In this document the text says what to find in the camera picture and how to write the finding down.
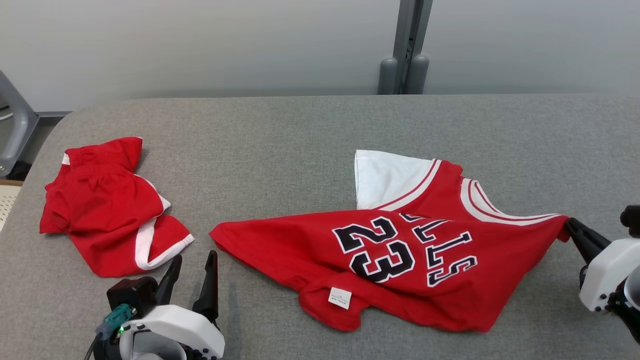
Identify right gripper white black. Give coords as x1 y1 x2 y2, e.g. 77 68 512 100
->
565 217 640 313

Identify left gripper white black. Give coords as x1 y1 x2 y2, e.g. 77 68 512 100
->
117 250 226 360

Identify red shorts white stripe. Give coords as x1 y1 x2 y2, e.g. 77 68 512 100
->
39 136 196 278

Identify red basketball jersey white sleeves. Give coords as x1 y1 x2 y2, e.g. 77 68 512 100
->
209 149 572 333

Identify beige perforated panel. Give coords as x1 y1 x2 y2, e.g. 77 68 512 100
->
0 181 25 232

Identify left teal connector black cable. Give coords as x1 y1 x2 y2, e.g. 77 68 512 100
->
84 303 137 360

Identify grey metal frame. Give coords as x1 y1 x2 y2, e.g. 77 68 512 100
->
0 70 41 178

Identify grey metal post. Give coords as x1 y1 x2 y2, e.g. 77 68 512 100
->
377 0 433 96

